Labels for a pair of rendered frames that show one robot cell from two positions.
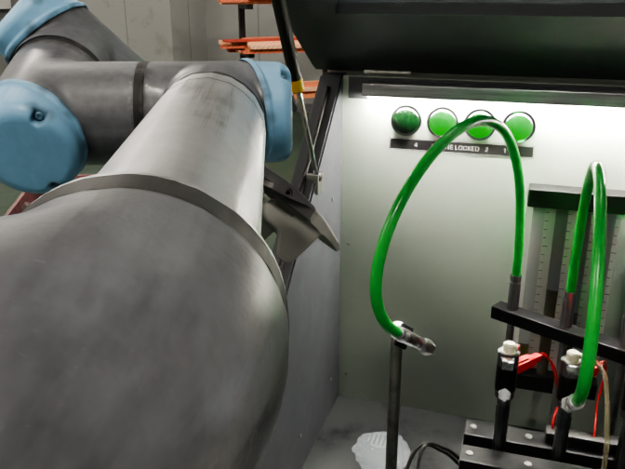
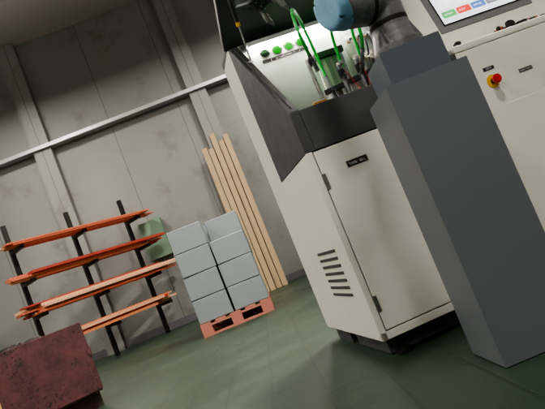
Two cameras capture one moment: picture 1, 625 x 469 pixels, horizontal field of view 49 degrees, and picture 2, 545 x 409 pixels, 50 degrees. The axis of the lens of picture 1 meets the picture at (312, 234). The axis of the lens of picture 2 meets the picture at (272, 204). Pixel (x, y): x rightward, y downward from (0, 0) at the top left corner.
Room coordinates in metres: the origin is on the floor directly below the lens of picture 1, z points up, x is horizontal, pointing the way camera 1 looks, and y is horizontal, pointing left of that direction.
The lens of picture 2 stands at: (-1.10, 1.28, 0.49)
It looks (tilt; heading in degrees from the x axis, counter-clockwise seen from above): 5 degrees up; 332
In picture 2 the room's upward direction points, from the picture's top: 22 degrees counter-clockwise
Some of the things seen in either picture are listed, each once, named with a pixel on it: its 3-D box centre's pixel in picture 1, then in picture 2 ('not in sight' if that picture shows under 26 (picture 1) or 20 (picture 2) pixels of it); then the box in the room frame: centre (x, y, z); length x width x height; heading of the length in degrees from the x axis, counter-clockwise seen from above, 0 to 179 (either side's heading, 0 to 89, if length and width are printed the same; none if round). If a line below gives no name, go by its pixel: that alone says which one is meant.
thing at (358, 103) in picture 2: not in sight; (380, 104); (0.59, -0.19, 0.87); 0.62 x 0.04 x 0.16; 73
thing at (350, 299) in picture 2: not in sight; (404, 228); (0.84, -0.27, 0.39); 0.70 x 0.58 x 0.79; 73
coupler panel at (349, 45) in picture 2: not in sight; (364, 56); (0.99, -0.57, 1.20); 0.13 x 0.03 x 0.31; 73
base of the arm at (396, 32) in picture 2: not in sight; (394, 37); (0.15, 0.05, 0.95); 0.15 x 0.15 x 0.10
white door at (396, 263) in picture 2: not in sight; (426, 208); (0.57, -0.19, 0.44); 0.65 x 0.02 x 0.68; 73
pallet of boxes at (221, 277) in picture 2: not in sight; (223, 270); (4.91, -1.01, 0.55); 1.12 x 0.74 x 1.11; 155
